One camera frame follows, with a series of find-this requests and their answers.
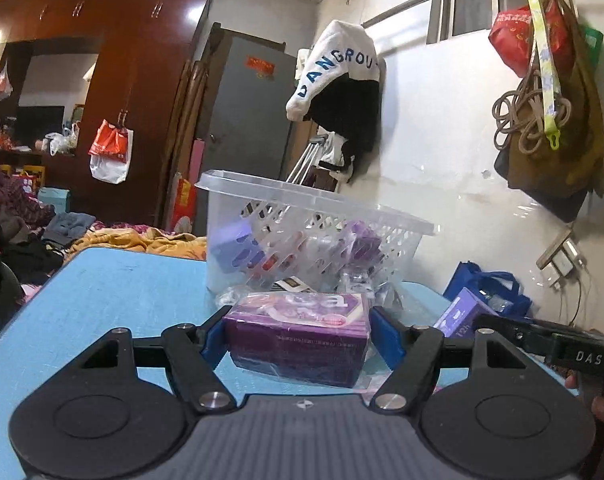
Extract red hanging bag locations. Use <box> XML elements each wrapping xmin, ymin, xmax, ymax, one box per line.
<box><xmin>488</xmin><ymin>0</ymin><xmax>572</xmax><ymax>78</ymax></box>

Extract purple plastic packet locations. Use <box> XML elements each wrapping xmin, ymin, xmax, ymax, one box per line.
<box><xmin>339</xmin><ymin>220</ymin><xmax>383</xmax><ymax>266</ymax></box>

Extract large purple box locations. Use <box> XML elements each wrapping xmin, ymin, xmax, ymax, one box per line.
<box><xmin>432</xmin><ymin>287</ymin><xmax>500</xmax><ymax>338</ymax></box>

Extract brown wooden wardrobe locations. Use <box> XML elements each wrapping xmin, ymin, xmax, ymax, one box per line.
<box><xmin>0</xmin><ymin>0</ymin><xmax>213</xmax><ymax>228</ymax></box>

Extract black television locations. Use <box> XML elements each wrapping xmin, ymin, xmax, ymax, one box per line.
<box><xmin>17</xmin><ymin>106</ymin><xmax>65</xmax><ymax>148</ymax></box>

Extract green hanging bag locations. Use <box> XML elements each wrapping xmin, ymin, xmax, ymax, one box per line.
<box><xmin>582</xmin><ymin>25</ymin><xmax>604</xmax><ymax>68</ymax></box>

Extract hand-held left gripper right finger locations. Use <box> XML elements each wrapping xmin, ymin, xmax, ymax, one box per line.
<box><xmin>369</xmin><ymin>306</ymin><xmax>527</xmax><ymax>415</ymax></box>

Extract small purple box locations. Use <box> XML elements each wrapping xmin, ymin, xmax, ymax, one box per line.
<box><xmin>209</xmin><ymin>220</ymin><xmax>263</xmax><ymax>273</ymax></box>

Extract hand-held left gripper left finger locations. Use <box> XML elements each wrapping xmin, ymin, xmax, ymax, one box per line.
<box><xmin>69</xmin><ymin>305</ymin><xmax>239</xmax><ymax>415</ymax></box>

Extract grey cloth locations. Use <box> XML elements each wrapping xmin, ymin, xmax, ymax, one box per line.
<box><xmin>44</xmin><ymin>211</ymin><xmax>97</xmax><ymax>246</ymax></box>

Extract white plastic lattice basket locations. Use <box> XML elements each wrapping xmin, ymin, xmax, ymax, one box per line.
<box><xmin>194</xmin><ymin>170</ymin><xmax>437</xmax><ymax>297</ymax></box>

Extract yellow blanket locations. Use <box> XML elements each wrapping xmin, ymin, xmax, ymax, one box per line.
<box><xmin>64</xmin><ymin>227</ymin><xmax>207</xmax><ymax>263</ymax></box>

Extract window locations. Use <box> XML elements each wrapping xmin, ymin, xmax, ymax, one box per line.
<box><xmin>427</xmin><ymin>0</ymin><xmax>532</xmax><ymax>43</ymax></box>

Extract pile of dark clothes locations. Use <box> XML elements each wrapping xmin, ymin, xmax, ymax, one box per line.
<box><xmin>0</xmin><ymin>152</ymin><xmax>65</xmax><ymax>331</ymax></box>

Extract teal box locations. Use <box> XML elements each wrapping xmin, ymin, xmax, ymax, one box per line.
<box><xmin>37</xmin><ymin>187</ymin><xmax>70</xmax><ymax>213</ymax></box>

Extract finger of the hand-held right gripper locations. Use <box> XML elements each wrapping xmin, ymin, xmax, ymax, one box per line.
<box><xmin>474</xmin><ymin>314</ymin><xmax>553</xmax><ymax>356</ymax></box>

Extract grey metal door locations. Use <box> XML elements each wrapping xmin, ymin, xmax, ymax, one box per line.
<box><xmin>194</xmin><ymin>35</ymin><xmax>300</xmax><ymax>236</ymax></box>

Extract red paper bag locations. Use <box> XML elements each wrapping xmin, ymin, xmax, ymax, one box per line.
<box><xmin>169</xmin><ymin>172</ymin><xmax>197</xmax><ymax>233</ymax></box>

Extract wooden planks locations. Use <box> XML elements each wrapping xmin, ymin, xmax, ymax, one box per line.
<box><xmin>159</xmin><ymin>22</ymin><xmax>223</xmax><ymax>231</ymax></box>

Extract brown hanging bag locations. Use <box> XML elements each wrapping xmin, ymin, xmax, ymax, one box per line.
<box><xmin>494</xmin><ymin>10</ymin><xmax>604</xmax><ymax>223</ymax></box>

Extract blue tote bag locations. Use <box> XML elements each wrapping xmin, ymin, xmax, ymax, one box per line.
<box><xmin>443</xmin><ymin>261</ymin><xmax>532</xmax><ymax>318</ymax></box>

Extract black and white cigarette box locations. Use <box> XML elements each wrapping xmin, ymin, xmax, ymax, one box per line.
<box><xmin>273</xmin><ymin>276</ymin><xmax>317</xmax><ymax>293</ymax></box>

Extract red and white plastic bag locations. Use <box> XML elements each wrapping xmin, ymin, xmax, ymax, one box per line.
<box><xmin>88</xmin><ymin>119</ymin><xmax>134</xmax><ymax>184</ymax></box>

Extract yellow patterned strap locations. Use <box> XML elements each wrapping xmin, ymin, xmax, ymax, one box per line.
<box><xmin>516</xmin><ymin>0</ymin><xmax>563</xmax><ymax>152</ymax></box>

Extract red item in clear bag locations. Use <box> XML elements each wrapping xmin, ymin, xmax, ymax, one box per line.
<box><xmin>262</xmin><ymin>252</ymin><xmax>295</xmax><ymax>276</ymax></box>

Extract white and black sweatshirt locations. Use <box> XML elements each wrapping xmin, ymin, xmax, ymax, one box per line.
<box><xmin>286</xmin><ymin>20</ymin><xmax>383</xmax><ymax>183</ymax></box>

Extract metal crutches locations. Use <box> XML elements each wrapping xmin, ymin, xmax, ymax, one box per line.
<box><xmin>284</xmin><ymin>135</ymin><xmax>333</xmax><ymax>191</ymax></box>

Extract coiled beige rope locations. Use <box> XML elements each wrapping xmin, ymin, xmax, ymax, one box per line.
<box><xmin>492</xmin><ymin>72</ymin><xmax>572</xmax><ymax>156</ymax></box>

